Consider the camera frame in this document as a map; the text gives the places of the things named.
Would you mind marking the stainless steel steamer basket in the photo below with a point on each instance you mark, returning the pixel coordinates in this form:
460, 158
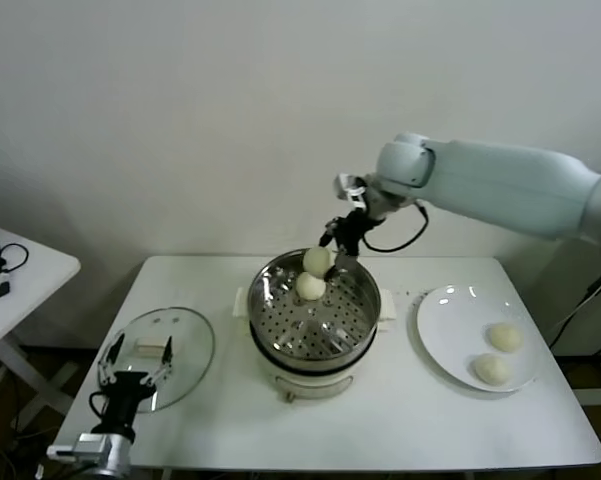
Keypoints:
290, 330

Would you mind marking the white electric cooker base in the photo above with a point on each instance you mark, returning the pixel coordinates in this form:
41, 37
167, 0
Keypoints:
310, 386

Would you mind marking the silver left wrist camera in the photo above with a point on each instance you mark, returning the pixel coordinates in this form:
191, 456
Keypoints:
87, 446

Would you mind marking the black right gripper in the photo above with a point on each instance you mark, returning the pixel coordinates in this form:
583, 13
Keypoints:
352, 232

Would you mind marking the white side table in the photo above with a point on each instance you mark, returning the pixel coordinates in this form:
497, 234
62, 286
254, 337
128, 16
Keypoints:
35, 285

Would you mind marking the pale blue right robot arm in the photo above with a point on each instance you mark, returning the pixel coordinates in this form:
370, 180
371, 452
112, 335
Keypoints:
505, 190

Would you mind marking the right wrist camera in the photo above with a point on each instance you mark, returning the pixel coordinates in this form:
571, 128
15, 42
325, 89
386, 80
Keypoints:
350, 189

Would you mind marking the white steamed baozi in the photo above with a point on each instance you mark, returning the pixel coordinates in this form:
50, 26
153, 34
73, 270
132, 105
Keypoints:
310, 290
506, 337
316, 261
491, 370

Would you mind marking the small black device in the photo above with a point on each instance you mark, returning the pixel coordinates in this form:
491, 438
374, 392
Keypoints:
0, 291

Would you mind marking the white round plate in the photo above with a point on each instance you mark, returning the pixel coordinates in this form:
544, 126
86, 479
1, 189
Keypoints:
450, 315

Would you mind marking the glass pot lid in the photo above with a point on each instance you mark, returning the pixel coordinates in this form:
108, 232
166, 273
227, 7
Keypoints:
190, 360

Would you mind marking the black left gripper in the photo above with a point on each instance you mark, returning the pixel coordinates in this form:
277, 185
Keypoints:
125, 395

